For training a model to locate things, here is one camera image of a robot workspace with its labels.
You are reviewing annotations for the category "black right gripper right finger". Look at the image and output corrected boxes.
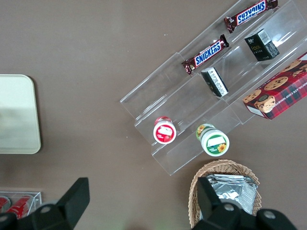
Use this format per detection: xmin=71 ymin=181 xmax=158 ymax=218
xmin=191 ymin=176 xmax=298 ymax=230

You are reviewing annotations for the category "tan wicker basket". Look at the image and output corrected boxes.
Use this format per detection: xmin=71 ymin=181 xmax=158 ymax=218
xmin=188 ymin=160 xmax=262 ymax=230

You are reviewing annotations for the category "red cola bottle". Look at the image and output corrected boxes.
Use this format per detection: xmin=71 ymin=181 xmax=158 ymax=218
xmin=0 ymin=195 xmax=12 ymax=213
xmin=6 ymin=195 xmax=33 ymax=218

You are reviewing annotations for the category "small black carton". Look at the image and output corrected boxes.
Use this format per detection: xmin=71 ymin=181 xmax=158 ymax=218
xmin=201 ymin=67 xmax=229 ymax=98
xmin=244 ymin=28 xmax=280 ymax=62

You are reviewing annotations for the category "silver foil tray stack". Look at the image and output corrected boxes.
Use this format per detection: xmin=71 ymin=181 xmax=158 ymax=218
xmin=203 ymin=174 xmax=259 ymax=216

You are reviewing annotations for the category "Snickers chocolate bar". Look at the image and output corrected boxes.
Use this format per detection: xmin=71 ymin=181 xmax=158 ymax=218
xmin=181 ymin=34 xmax=230 ymax=76
xmin=224 ymin=0 xmax=279 ymax=34

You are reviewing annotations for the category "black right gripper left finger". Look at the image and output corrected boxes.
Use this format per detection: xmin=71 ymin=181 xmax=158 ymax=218
xmin=0 ymin=177 xmax=91 ymax=230

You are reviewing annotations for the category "clear acrylic stepped stand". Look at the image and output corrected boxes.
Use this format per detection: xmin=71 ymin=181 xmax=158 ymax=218
xmin=119 ymin=0 xmax=307 ymax=177

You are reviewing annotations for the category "clear acrylic bottle rack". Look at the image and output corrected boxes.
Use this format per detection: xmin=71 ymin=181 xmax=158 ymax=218
xmin=0 ymin=191 xmax=43 ymax=220

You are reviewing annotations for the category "red strawberry yoghurt cup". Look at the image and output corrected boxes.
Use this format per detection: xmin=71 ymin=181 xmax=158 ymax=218
xmin=153 ymin=115 xmax=177 ymax=145

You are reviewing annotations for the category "cream plastic tray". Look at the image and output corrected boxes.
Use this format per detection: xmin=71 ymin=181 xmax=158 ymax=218
xmin=0 ymin=74 xmax=42 ymax=154

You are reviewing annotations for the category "red tartan cookie box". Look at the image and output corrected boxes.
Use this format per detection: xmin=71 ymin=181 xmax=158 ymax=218
xmin=242 ymin=53 xmax=307 ymax=120

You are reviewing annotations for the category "green sunflower yoghurt cup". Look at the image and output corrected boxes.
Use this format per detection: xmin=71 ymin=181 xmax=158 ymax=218
xmin=196 ymin=123 xmax=230 ymax=157

